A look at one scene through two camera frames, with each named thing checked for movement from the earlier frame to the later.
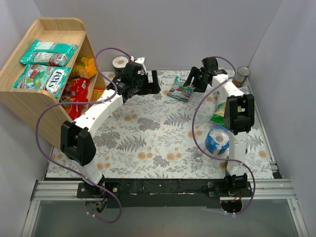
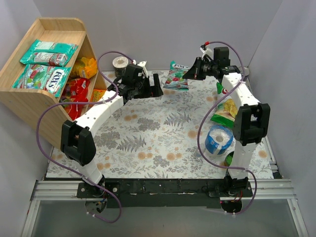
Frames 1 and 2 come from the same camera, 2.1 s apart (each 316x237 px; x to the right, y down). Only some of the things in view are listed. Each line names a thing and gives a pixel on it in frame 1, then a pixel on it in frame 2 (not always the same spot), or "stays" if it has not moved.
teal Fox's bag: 50,79 stays
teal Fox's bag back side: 48,53 stays
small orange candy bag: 96,95 stays
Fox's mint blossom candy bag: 178,91 → 175,79
